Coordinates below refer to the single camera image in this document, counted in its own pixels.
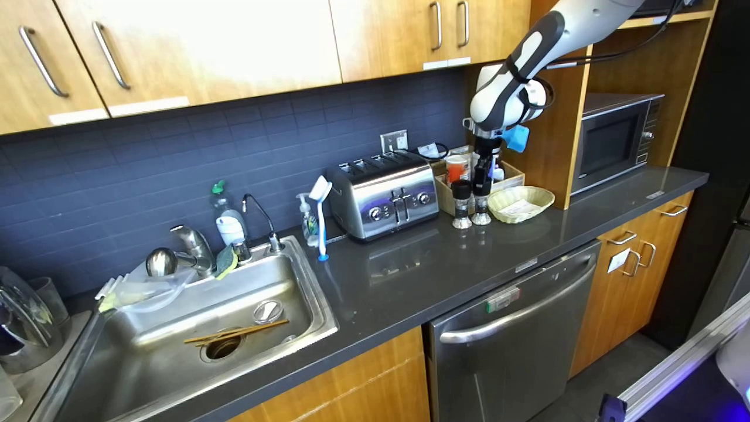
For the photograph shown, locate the stainless steel microwave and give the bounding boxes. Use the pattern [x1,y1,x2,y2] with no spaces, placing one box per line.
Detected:
[572,93,664,194]

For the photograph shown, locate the glass container at left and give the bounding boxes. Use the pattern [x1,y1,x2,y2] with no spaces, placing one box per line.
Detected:
[0,268,70,372]

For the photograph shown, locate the spice grinder bottle black cap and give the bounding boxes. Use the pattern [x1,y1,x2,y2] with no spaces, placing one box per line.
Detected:
[472,181,492,226]

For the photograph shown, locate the chrome sink faucet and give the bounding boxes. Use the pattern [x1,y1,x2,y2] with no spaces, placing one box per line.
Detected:
[172,223,213,272]

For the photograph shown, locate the red white canister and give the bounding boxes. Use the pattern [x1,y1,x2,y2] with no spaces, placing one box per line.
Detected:
[446,155,472,184]

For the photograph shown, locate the white wall outlet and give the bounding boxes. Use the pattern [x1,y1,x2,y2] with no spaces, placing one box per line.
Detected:
[379,129,407,155]

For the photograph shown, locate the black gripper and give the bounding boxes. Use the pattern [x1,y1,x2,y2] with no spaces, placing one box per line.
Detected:
[473,139,502,197]

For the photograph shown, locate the stainless steel sink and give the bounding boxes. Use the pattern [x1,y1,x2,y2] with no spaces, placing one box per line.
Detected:
[30,236,338,422]

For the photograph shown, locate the wooden chopsticks in sink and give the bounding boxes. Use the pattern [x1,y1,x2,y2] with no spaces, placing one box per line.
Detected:
[182,318,288,347]

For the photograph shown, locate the silver four-slot toaster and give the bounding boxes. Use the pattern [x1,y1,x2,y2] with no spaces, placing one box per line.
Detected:
[327,153,439,241]

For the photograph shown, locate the dish soap bottle green cap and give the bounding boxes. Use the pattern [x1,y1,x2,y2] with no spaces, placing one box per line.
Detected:
[212,178,246,257]

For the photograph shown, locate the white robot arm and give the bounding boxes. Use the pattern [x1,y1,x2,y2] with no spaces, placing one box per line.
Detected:
[464,0,645,197]

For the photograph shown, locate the wooden organizer box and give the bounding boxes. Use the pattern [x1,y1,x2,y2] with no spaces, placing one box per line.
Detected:
[433,145,525,215]

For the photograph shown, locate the stainless steel dishwasher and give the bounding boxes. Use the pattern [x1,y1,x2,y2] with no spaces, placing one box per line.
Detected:
[426,241,600,422]

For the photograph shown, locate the white blue dish brush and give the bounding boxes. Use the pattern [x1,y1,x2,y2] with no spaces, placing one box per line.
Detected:
[310,175,332,263]

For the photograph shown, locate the small hand soap bottle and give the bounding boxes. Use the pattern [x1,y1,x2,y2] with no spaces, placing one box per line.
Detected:
[297,193,320,249]

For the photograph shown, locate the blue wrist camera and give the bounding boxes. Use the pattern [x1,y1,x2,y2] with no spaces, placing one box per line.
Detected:
[505,124,531,153]

